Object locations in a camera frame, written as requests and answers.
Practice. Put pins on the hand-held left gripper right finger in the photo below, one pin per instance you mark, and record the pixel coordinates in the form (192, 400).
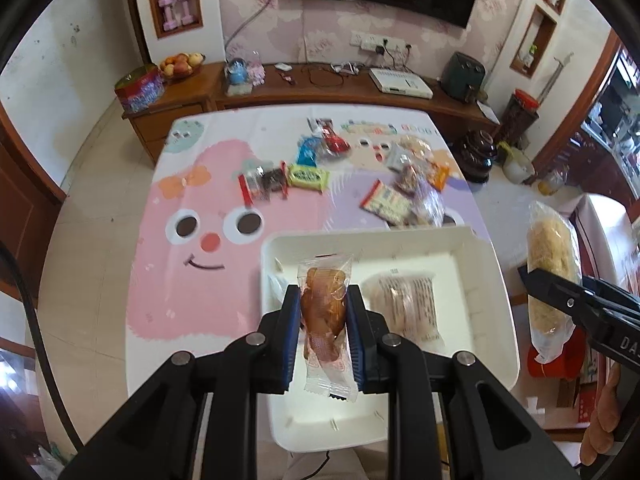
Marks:
(356, 340)

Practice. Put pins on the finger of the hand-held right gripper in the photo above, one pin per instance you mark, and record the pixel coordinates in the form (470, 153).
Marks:
(610, 290)
(555, 295)

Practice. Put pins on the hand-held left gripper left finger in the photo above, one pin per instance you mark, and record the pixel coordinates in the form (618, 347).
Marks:
(294, 340)

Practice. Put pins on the orange-brown snack clear wrapper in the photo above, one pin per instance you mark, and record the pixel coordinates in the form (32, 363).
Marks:
(322, 310)

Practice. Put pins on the long noodle snack packet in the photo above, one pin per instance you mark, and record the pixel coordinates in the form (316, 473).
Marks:
(550, 240)

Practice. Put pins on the white plastic tray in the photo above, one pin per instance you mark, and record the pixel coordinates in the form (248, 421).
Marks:
(450, 280)

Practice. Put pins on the white snack packet red edge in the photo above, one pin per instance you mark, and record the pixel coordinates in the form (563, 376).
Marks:
(385, 203)

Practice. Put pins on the purple clear snack packet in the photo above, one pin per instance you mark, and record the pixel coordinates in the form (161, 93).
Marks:
(425, 200)

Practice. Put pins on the green snack packet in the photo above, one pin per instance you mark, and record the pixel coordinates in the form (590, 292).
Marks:
(307, 177)

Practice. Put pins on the blue snack packet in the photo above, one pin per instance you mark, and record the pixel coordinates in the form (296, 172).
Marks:
(309, 151)

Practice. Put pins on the person's right hand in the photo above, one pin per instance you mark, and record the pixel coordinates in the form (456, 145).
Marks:
(602, 420)

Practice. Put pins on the white covered chair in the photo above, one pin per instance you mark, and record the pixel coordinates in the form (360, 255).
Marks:
(605, 230)

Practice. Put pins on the pale pastry clear packet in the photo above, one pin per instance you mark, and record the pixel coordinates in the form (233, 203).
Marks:
(405, 305)

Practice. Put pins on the red stool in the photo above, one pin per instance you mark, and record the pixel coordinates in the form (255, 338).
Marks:
(565, 367)

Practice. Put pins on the cartoon printed tablecloth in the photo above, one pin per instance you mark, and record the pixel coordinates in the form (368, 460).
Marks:
(225, 280)

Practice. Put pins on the glass jar yellow liquid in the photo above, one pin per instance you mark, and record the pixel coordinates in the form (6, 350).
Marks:
(552, 185)

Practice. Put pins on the white kettle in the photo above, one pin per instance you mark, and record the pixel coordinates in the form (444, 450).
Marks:
(517, 167)

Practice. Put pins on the brown ceramic pot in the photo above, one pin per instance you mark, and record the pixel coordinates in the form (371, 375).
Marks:
(477, 157)

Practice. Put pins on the orange snack packet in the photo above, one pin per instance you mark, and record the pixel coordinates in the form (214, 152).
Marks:
(440, 176)

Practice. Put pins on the dark jar red lid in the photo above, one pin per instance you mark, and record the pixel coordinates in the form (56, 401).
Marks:
(520, 120)

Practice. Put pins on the small red white packet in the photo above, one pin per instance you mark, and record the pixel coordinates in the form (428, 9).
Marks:
(320, 124)

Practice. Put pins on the dark green air fryer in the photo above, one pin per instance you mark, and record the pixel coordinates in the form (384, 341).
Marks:
(462, 75)

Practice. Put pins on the green bottle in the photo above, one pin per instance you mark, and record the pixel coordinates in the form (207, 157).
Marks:
(529, 57)

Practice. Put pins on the wooden cabinet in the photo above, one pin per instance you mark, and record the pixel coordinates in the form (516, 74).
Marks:
(200, 105)

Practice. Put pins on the white set-top box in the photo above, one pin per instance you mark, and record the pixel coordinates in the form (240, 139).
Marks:
(400, 82)

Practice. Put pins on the pink ornament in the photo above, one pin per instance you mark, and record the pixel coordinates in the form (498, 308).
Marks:
(256, 72)

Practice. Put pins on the blue snow globe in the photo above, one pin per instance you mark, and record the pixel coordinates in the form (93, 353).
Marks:
(236, 72)

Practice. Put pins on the red blue tin box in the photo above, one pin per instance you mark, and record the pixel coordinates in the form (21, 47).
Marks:
(140, 91)

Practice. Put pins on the fruit bowl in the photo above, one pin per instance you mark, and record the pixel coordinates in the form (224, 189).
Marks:
(181, 65)

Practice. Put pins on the pink dumbbell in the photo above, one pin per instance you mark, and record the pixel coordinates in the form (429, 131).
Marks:
(186, 10)
(168, 14)

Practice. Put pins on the white wall power strip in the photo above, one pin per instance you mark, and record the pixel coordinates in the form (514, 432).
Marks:
(380, 42)

